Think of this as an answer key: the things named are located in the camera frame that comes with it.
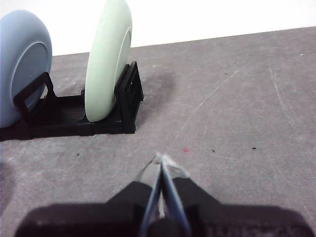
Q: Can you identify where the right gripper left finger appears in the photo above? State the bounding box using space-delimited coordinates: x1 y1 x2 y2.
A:
14 153 162 237

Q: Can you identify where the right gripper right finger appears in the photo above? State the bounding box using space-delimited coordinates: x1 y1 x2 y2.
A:
161 155 312 237

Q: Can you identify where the black plastic plate rack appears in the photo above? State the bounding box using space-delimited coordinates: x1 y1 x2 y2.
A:
0 61 145 142

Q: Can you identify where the green round plate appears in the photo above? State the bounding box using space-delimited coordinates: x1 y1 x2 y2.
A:
85 0 133 123

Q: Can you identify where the blue round plate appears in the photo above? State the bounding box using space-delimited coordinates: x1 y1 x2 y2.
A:
0 9 53 129

